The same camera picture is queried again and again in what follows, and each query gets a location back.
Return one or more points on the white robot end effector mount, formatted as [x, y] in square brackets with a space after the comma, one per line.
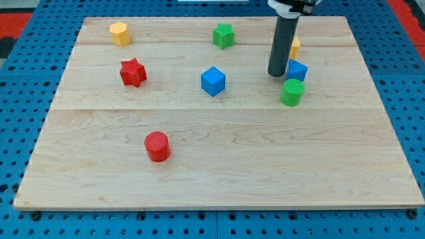
[292, 9]

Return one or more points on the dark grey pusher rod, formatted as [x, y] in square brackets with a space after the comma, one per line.
[281, 45]

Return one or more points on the green star block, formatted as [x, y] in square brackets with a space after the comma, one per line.
[223, 36]

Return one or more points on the yellow heart block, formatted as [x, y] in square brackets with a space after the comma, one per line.
[296, 45]

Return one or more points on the red star block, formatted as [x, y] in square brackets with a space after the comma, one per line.
[132, 72]

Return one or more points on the blue triangle block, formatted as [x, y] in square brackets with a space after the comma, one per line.
[296, 70]

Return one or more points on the green cylinder block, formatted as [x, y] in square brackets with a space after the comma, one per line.
[292, 92]

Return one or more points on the blue cube block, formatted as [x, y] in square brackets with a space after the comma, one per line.
[213, 81]

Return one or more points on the wooden board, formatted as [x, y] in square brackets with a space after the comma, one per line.
[240, 150]

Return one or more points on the yellow hexagon block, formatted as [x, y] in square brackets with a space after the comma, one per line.
[120, 34]

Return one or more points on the red cylinder block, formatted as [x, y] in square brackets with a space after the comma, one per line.
[157, 146]

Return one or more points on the blue perforated base mat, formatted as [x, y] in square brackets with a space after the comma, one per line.
[32, 71]

